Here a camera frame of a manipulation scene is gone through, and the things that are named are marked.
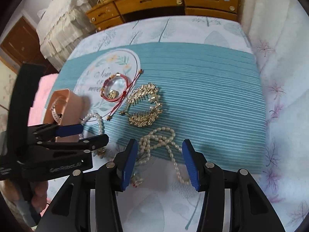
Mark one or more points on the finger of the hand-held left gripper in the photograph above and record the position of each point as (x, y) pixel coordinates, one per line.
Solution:
(96, 140)
(70, 130)

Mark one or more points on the gold hair comb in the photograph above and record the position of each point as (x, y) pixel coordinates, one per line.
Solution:
(141, 93)
(144, 119)

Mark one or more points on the brown wooden door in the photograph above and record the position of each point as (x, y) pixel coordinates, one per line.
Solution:
(21, 43)

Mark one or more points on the pink storage box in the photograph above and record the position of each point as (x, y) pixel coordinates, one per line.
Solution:
(72, 108)

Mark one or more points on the person's left hand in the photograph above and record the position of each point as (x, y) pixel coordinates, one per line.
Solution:
(39, 194)

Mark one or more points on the pink blanket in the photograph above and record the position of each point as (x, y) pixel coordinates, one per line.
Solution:
(39, 94)

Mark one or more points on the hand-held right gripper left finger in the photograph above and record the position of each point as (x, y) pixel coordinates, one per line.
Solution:
(129, 164)

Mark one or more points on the cream lace cloth cover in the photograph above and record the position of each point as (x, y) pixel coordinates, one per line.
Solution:
(62, 24)

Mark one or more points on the teal white printed tablecloth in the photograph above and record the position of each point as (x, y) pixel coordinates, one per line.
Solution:
(193, 89)

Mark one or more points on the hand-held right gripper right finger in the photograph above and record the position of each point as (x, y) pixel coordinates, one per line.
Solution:
(190, 166)

